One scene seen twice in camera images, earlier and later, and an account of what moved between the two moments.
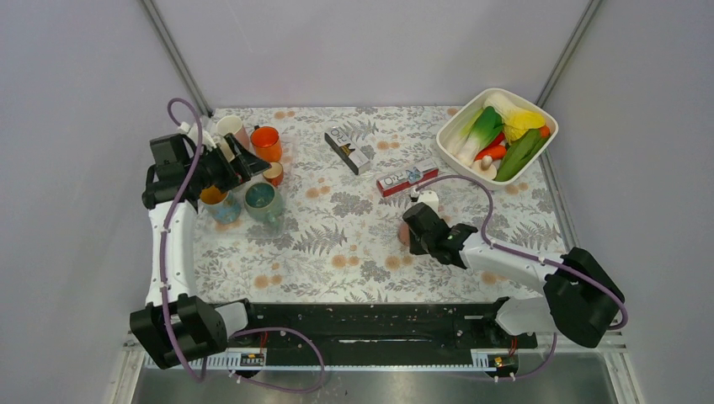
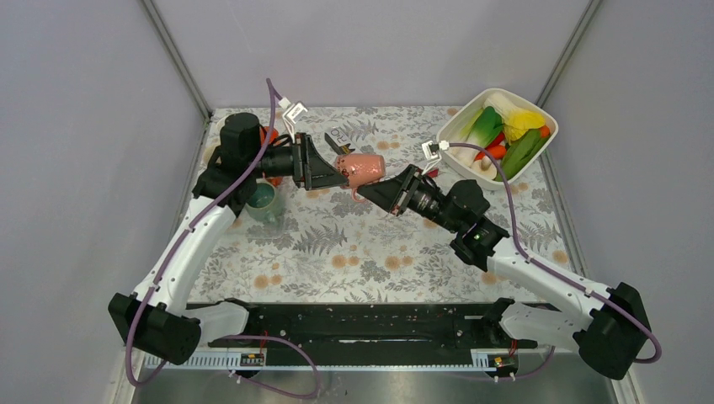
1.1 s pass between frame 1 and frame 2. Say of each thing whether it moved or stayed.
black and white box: stayed
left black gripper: moved
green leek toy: stayed
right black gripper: moved
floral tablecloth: stayed
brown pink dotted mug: moved
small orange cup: stayed
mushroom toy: stayed
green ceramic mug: stayed
